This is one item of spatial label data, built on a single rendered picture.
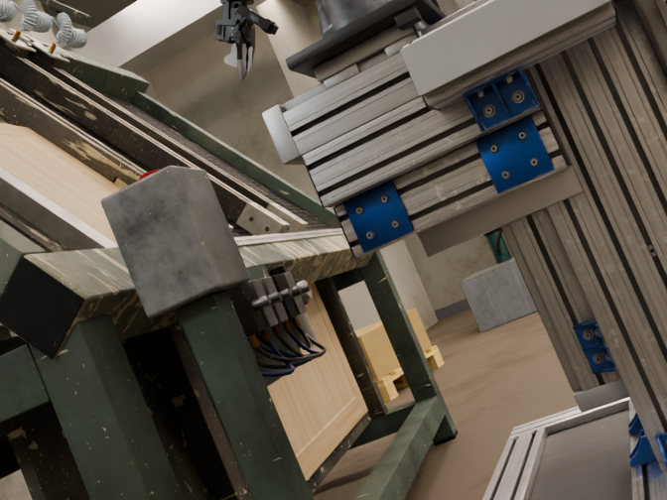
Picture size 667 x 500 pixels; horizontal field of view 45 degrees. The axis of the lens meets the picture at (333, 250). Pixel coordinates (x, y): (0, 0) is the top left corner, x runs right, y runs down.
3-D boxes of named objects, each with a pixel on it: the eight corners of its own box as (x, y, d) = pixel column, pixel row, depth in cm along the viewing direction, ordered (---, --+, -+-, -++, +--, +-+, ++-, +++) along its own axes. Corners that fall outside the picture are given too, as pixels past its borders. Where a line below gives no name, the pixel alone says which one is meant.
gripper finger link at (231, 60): (226, 78, 217) (227, 44, 216) (246, 79, 215) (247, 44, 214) (220, 77, 214) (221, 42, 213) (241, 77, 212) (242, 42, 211)
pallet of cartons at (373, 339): (447, 361, 541) (422, 304, 543) (394, 399, 474) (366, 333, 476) (315, 406, 601) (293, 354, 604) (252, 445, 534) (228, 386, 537)
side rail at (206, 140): (340, 250, 322) (354, 226, 321) (124, 113, 343) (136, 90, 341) (345, 249, 330) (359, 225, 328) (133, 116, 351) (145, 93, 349)
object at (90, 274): (53, 364, 115) (87, 299, 113) (-12, 317, 117) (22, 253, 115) (370, 264, 328) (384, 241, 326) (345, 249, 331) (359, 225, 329)
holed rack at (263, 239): (203, 251, 168) (205, 248, 168) (193, 243, 168) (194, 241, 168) (368, 231, 328) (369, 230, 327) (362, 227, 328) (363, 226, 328)
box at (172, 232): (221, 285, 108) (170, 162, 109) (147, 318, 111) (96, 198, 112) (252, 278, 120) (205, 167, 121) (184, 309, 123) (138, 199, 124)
